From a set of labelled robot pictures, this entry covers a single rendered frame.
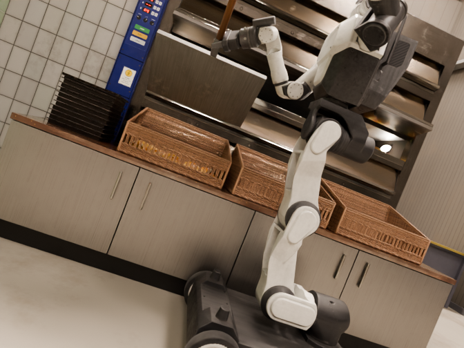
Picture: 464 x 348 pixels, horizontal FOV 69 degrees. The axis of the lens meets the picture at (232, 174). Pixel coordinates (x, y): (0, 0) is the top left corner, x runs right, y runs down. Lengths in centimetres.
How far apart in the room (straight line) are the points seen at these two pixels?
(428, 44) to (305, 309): 203
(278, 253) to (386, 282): 87
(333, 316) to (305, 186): 54
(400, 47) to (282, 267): 95
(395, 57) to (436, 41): 140
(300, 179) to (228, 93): 67
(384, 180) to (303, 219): 134
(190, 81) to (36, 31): 105
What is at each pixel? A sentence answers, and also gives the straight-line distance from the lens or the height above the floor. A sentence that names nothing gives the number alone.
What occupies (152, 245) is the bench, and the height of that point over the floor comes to 21.
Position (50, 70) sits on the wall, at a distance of 237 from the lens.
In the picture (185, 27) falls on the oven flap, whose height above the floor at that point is 138.
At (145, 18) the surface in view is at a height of 134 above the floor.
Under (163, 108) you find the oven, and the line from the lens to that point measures 219.
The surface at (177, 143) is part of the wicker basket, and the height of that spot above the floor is 72.
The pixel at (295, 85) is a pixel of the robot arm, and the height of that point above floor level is 114.
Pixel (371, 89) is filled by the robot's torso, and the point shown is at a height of 118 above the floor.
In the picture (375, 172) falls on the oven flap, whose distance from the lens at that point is 254.
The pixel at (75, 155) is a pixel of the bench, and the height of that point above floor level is 50.
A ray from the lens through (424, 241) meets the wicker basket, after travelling 219.
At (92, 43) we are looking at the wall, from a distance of 233.
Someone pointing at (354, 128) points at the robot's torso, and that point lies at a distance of 139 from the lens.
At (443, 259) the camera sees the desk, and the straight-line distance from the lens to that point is 512.
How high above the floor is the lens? 74
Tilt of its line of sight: 2 degrees down
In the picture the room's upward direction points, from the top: 22 degrees clockwise
